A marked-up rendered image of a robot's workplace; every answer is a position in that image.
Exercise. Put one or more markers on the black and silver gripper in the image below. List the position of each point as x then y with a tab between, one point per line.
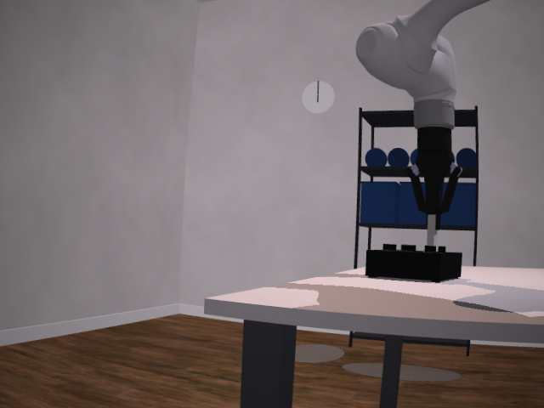
434	160

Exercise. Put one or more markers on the black lighting desk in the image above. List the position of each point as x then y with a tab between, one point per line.
415	265

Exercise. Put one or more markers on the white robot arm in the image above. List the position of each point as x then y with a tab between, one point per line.
403	53

